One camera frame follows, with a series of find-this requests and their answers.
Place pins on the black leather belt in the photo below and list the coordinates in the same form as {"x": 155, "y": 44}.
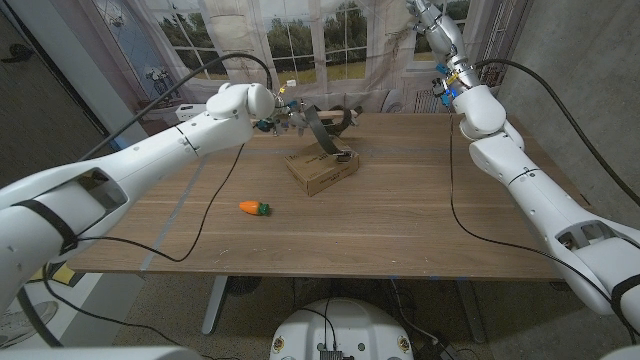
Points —
{"x": 320, "y": 132}

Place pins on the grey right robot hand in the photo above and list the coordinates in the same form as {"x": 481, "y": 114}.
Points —
{"x": 442, "y": 37}

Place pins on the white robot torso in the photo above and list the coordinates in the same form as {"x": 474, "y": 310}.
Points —
{"x": 345, "y": 325}

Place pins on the white door frame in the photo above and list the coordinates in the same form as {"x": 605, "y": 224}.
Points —
{"x": 75, "y": 65}

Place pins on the table leg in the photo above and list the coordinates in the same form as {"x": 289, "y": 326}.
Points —
{"x": 215, "y": 305}
{"x": 470, "y": 310}

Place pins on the white power adapter box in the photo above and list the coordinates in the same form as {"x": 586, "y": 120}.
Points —
{"x": 187, "y": 111}

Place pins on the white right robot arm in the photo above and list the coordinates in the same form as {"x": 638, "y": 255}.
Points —
{"x": 540, "y": 195}

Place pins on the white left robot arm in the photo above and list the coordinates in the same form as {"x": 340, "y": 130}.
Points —
{"x": 125, "y": 170}

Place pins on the orange toy carrot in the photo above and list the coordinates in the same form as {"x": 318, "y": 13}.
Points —
{"x": 250, "y": 207}

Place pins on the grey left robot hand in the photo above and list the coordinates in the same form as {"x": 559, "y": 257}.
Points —
{"x": 292, "y": 119}

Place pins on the printed window backdrop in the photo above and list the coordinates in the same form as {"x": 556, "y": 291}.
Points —
{"x": 325, "y": 50}

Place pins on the yellow and black floor item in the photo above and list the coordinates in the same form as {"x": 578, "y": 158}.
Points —
{"x": 62, "y": 274}

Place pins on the grey shoe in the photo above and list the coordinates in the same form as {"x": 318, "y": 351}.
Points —
{"x": 25, "y": 320}

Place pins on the black floor box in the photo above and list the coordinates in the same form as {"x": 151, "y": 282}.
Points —
{"x": 435, "y": 351}

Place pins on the brown cardboard package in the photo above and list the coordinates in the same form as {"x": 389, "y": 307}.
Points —
{"x": 320, "y": 172}

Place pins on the wooden hanger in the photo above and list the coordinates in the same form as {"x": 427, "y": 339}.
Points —
{"x": 332, "y": 115}

